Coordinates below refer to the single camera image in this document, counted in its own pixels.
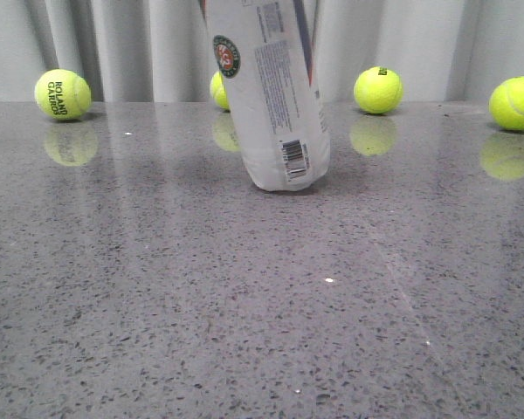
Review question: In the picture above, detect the white blue tennis ball can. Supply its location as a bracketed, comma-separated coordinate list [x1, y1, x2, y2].
[200, 1, 330, 191]

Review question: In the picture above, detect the Head Team tennis ball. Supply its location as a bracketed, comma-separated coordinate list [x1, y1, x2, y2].
[210, 71, 230, 111]

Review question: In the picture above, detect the Wilson tennis ball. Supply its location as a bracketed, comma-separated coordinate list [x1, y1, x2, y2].
[354, 66, 403, 114]

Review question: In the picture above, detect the Roland Garros tennis ball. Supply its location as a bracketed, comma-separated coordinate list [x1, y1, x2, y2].
[34, 69, 92, 120]

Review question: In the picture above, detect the plain yellow tennis ball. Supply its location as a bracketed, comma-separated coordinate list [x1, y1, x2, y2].
[488, 76, 524, 131]

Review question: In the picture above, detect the grey pleated curtain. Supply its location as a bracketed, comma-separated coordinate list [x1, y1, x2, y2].
[0, 1, 524, 102]

